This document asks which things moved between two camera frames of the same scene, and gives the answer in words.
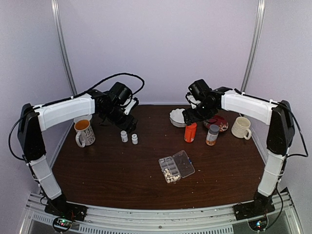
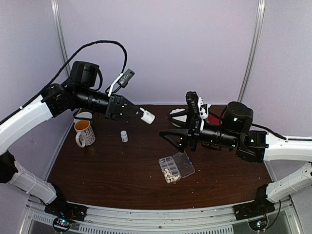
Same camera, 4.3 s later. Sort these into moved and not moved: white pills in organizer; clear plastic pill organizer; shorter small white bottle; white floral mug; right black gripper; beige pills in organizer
Moved: right black gripper; shorter small white bottle
Not moved: clear plastic pill organizer; white floral mug; white pills in organizer; beige pills in organizer
